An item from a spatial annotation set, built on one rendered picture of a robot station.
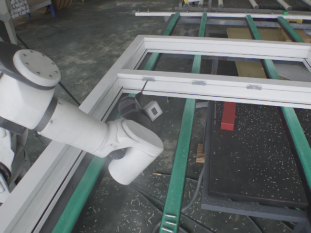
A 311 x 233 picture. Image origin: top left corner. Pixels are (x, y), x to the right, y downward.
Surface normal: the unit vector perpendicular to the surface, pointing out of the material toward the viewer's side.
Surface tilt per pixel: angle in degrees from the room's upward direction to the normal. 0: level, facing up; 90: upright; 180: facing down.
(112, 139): 31
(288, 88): 90
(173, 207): 0
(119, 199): 0
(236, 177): 0
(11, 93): 64
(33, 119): 89
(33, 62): 45
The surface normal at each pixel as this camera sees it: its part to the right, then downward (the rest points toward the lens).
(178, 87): -0.21, 0.59
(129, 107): -0.45, -0.77
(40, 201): 0.98, 0.10
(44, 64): 0.68, -0.62
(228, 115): -0.04, -0.80
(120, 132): -0.01, -0.61
